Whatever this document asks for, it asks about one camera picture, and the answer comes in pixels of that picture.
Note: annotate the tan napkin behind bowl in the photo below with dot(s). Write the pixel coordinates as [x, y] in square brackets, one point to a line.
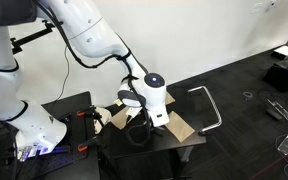
[169, 99]

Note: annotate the yellow sticky note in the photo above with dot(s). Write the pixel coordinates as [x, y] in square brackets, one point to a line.
[118, 102]

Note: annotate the tan napkin near clamps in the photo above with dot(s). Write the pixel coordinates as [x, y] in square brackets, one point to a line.
[119, 119]

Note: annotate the black cart table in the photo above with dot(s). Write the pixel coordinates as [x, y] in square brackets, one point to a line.
[160, 157]

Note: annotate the black perforated breadboard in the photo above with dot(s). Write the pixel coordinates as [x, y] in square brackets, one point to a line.
[50, 136]

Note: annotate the black box on floor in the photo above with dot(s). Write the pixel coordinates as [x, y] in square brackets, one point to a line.
[277, 77]

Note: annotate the white box on floor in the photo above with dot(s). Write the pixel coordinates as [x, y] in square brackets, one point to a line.
[281, 52]

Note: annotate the orange-handled clamp upper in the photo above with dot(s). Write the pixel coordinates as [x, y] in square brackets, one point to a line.
[91, 112]

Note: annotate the orange-handled clamp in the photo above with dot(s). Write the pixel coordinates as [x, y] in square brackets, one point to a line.
[87, 144]
[91, 112]

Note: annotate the orange-handled clamp lower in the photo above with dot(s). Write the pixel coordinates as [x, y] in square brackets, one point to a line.
[87, 144]

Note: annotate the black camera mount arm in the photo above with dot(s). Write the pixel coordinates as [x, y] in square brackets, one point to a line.
[17, 43]

